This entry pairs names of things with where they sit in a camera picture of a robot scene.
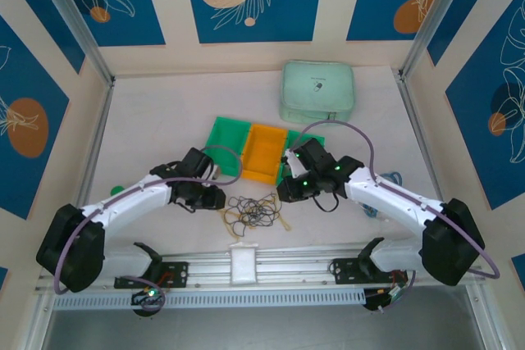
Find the thin black cable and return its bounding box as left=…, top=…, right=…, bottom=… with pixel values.
left=235, top=193, right=284, bottom=230

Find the pile of rubber bands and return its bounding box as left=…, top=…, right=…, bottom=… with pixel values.
left=226, top=193, right=284, bottom=237

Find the orange plastic bin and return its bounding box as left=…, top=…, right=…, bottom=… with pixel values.
left=240, top=123, right=288, bottom=184

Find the green plastic bin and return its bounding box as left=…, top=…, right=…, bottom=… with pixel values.
left=276, top=129, right=327, bottom=187
left=204, top=116, right=252, bottom=183

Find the mint green zip pouch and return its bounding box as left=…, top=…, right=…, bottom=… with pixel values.
left=279, top=59, right=355, bottom=125

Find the small electronics board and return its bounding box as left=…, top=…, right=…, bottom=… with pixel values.
left=364, top=286, right=405, bottom=315
left=130, top=284, right=167, bottom=318

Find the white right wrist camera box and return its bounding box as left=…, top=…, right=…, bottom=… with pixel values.
left=284, top=148, right=311, bottom=180

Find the aluminium mounting rail frame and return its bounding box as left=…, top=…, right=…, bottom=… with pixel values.
left=34, top=241, right=487, bottom=296

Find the blue cable bundle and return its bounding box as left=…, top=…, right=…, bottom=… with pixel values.
left=363, top=169, right=404, bottom=221

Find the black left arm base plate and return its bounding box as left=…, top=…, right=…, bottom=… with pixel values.
left=113, top=260, right=191, bottom=291

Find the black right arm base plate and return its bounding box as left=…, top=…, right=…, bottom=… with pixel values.
left=329, top=257, right=412, bottom=286

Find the grey slotted cable duct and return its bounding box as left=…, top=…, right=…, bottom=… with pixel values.
left=52, top=289, right=368, bottom=311

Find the aluminium side rail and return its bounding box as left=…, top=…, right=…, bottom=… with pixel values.
left=394, top=69, right=461, bottom=253
left=65, top=75, right=116, bottom=251

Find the aluminium corner post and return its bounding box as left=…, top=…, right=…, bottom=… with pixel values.
left=399, top=0, right=471, bottom=79
left=30, top=0, right=116, bottom=85

